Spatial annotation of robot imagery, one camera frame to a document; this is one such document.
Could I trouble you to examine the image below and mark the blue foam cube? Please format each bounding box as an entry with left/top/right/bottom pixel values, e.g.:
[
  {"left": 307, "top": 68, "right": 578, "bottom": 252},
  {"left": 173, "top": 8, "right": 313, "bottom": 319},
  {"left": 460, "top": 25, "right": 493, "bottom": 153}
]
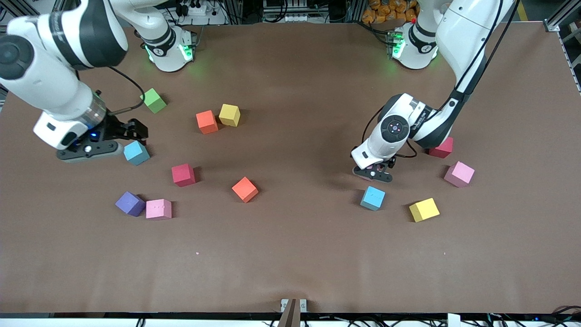
[
  {"left": 123, "top": 141, "right": 151, "bottom": 166},
  {"left": 360, "top": 186, "right": 386, "bottom": 211}
]

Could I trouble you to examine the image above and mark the red foam cube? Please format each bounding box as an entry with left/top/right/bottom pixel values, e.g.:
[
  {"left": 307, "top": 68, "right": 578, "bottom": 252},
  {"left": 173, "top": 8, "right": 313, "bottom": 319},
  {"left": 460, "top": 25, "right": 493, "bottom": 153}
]
[
  {"left": 172, "top": 163, "right": 197, "bottom": 188},
  {"left": 429, "top": 138, "right": 454, "bottom": 159}
]

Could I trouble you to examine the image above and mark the purple foam cube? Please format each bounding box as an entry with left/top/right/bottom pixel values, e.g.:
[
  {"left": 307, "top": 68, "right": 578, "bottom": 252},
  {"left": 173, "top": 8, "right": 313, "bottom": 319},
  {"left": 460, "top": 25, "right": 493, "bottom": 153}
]
[{"left": 115, "top": 191, "right": 147, "bottom": 217}]

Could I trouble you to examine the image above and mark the green foam cube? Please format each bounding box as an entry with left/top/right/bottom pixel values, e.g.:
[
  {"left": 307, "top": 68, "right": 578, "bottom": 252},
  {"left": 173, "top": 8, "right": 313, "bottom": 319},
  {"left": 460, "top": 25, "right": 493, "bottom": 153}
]
[{"left": 140, "top": 88, "right": 167, "bottom": 114}]

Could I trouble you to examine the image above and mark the yellow foam cube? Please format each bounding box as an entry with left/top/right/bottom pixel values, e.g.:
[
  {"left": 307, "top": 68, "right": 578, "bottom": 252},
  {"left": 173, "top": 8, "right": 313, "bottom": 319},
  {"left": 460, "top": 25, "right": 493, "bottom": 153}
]
[
  {"left": 219, "top": 104, "right": 241, "bottom": 127},
  {"left": 409, "top": 198, "right": 440, "bottom": 223}
]

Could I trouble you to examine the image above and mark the orange foam cube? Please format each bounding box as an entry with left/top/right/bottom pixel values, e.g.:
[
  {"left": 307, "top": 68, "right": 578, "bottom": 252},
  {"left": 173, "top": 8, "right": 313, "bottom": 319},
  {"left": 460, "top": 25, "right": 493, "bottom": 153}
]
[
  {"left": 196, "top": 110, "right": 219, "bottom": 134},
  {"left": 231, "top": 176, "right": 259, "bottom": 203}
]

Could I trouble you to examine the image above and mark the brown paper table cover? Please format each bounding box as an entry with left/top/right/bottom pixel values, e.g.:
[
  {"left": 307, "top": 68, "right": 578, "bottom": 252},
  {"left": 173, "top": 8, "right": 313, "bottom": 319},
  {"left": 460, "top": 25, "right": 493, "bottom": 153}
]
[{"left": 0, "top": 22, "right": 581, "bottom": 315}]

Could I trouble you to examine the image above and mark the white power strip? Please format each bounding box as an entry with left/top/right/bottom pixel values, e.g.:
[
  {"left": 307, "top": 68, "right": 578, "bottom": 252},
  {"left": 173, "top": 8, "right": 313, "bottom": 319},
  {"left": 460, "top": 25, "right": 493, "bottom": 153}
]
[{"left": 175, "top": 0, "right": 214, "bottom": 16}]

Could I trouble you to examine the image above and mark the orange mesh bag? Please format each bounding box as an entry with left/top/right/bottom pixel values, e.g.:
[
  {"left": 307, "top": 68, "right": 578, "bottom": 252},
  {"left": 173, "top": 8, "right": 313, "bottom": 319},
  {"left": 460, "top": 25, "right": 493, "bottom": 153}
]
[{"left": 362, "top": 0, "right": 420, "bottom": 24}]

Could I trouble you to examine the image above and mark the grey electronics box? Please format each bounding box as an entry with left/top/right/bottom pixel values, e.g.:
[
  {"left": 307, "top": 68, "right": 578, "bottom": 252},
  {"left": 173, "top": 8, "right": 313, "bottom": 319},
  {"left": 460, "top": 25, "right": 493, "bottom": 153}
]
[{"left": 262, "top": 0, "right": 309, "bottom": 22}]

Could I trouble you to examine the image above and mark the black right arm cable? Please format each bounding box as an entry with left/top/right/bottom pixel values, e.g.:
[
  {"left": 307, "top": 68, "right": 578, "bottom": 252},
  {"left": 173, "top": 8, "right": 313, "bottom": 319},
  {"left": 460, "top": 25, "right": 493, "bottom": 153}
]
[{"left": 107, "top": 66, "right": 146, "bottom": 114}]

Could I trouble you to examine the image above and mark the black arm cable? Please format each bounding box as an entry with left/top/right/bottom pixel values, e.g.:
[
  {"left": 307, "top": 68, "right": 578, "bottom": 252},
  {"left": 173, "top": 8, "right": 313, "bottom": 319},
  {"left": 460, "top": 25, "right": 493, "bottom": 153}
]
[
  {"left": 107, "top": 66, "right": 146, "bottom": 114},
  {"left": 362, "top": 0, "right": 520, "bottom": 159}
]

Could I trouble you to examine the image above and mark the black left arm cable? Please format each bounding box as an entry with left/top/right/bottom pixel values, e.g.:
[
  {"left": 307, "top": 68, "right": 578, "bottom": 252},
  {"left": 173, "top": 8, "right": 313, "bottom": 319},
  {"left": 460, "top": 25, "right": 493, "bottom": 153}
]
[{"left": 362, "top": 0, "right": 520, "bottom": 159}]

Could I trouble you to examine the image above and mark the aluminium frame profile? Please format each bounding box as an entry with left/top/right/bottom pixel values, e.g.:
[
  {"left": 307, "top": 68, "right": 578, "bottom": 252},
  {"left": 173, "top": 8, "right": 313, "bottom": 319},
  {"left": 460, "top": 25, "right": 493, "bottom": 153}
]
[
  {"left": 544, "top": 0, "right": 581, "bottom": 94},
  {"left": 0, "top": 0, "right": 54, "bottom": 21}
]

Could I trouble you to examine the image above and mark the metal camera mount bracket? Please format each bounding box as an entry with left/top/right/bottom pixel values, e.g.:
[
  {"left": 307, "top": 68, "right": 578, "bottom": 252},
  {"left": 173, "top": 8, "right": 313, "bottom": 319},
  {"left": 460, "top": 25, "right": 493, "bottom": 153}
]
[{"left": 278, "top": 298, "right": 308, "bottom": 327}]

